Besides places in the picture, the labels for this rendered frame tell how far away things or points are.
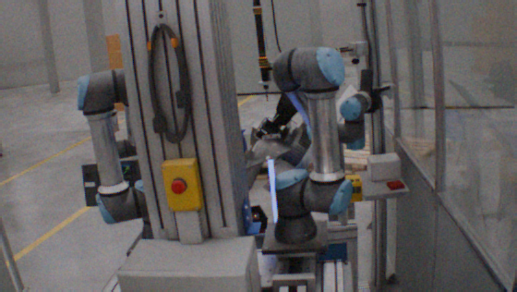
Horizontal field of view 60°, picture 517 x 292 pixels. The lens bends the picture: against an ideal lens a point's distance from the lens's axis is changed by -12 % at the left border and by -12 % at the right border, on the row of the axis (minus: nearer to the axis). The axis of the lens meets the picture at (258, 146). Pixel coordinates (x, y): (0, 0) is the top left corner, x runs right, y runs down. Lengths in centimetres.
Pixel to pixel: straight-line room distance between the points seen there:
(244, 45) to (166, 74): 863
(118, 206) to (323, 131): 74
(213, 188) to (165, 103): 26
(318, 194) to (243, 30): 838
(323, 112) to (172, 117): 48
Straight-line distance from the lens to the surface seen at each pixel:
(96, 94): 167
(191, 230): 136
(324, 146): 156
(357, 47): 271
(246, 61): 993
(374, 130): 290
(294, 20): 955
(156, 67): 129
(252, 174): 250
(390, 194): 254
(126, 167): 217
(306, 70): 150
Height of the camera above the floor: 184
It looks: 16 degrees down
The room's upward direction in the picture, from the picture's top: 7 degrees counter-clockwise
